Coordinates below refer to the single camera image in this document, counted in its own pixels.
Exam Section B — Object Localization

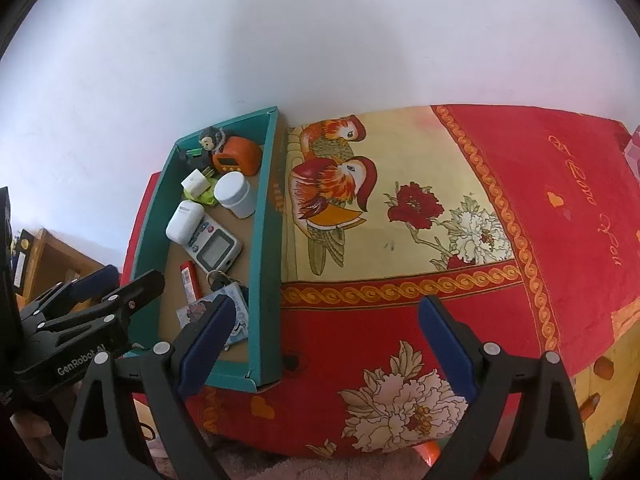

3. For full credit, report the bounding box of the orange monkey digital timer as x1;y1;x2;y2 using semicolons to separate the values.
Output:
198;126;262;177

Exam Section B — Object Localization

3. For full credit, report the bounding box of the blue white card pouch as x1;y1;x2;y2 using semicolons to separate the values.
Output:
176;282;251;352

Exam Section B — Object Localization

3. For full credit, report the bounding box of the wooden shelf cabinet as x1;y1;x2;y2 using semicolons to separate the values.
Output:
17;229;103;309

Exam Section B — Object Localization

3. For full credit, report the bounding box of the white USB charger plug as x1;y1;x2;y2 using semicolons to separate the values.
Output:
181;169;210;200

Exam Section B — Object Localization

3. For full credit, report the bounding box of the teal cardboard box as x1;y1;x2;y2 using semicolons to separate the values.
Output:
124;106;286;393

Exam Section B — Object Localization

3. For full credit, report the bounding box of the white earbuds case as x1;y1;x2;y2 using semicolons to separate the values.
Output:
165;200;205;246

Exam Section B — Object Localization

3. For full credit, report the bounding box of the grey air conditioner remote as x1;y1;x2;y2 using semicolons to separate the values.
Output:
183;214;243;273

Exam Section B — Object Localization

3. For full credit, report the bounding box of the black car key with rings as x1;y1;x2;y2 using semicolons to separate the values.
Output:
206;270;247;292

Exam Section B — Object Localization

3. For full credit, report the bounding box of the white pill bottle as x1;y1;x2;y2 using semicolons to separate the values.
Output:
214;171;257;219

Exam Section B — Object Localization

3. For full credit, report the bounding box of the black box on cabinet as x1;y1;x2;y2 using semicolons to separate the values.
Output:
12;230;35;296

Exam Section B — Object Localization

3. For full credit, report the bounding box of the red floral bed blanket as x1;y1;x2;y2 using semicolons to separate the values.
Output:
119;103;640;461

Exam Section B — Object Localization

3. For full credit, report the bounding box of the red lighter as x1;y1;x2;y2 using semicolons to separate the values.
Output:
180;260;203;304

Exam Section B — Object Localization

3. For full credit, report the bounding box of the black spirit level tool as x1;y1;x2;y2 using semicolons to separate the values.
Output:
178;148;215;176

